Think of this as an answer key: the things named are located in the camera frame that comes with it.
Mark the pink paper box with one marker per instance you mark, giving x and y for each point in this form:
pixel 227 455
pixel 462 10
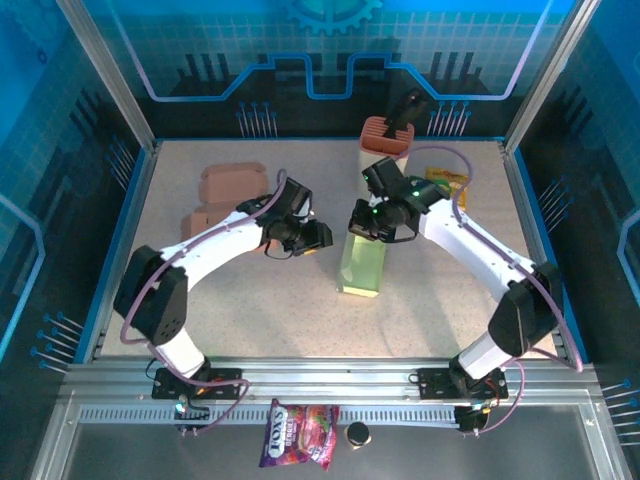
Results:
pixel 230 182

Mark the purple berries candy bag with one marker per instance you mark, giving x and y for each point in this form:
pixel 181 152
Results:
pixel 295 432

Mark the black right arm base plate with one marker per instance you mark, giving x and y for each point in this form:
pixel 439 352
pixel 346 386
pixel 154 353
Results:
pixel 435 382

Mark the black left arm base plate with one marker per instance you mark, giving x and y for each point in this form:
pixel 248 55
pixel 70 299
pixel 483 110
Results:
pixel 225 385

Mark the yellow snack bag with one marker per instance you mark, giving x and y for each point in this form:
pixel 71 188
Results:
pixel 440 176

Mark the aluminium frame post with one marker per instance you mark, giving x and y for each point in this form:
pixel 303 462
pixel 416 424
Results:
pixel 547 75
pixel 110 80

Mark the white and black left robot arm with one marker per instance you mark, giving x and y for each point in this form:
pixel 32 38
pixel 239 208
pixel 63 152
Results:
pixel 150 295

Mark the green paper box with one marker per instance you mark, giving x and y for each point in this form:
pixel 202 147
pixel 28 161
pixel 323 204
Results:
pixel 360 270

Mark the aluminium front rail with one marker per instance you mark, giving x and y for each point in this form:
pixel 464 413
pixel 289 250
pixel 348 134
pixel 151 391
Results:
pixel 325 375

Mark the cream knife block pink top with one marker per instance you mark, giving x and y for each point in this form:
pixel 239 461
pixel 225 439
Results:
pixel 380 135

